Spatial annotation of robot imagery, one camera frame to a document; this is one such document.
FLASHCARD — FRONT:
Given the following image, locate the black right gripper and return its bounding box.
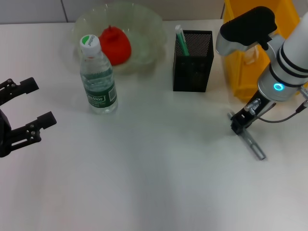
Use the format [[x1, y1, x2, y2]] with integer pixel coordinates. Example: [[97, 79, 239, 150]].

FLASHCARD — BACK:
[[230, 91, 276, 135]]

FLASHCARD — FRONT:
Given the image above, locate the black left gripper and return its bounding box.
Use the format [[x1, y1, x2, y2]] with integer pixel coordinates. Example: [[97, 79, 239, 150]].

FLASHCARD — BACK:
[[0, 77, 58, 158]]

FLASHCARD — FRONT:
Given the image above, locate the grey marker pen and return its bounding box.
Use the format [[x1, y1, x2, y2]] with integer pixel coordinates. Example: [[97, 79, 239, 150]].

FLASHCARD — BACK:
[[227, 111, 267, 161]]

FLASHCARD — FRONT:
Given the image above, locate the clear water bottle green label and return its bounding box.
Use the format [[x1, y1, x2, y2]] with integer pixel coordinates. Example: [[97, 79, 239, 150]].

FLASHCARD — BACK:
[[79, 35, 119, 115]]

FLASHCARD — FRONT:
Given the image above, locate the beige eraser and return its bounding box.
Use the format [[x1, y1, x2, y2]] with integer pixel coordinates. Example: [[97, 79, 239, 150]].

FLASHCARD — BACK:
[[244, 51, 261, 65]]

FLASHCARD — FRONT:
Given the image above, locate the red pumpkin-shaped toy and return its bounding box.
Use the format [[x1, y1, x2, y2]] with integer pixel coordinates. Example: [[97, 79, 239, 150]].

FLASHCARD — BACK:
[[99, 25, 132, 66]]

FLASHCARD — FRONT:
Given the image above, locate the green pen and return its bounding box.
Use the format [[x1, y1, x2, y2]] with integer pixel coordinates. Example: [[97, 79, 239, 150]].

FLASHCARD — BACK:
[[175, 25, 191, 56]]

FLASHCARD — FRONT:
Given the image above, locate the black mesh pen holder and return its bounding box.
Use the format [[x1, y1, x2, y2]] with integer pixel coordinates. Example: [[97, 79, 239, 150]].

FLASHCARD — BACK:
[[172, 29, 214, 92]]

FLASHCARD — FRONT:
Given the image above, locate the pale green glass fruit bowl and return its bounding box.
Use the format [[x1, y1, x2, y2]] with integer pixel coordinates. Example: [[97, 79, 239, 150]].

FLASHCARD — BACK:
[[73, 2, 168, 75]]

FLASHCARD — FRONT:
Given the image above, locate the yellow plastic bin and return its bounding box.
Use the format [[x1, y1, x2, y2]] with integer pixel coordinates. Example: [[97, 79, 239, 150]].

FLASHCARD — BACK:
[[222, 0, 301, 102]]

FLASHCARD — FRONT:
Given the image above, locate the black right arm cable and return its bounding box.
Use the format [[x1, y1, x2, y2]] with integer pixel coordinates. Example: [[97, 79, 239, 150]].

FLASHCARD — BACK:
[[252, 100, 308, 123]]

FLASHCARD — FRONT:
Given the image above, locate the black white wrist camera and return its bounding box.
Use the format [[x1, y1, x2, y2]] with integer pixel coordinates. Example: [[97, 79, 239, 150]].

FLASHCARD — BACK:
[[215, 6, 277, 57]]

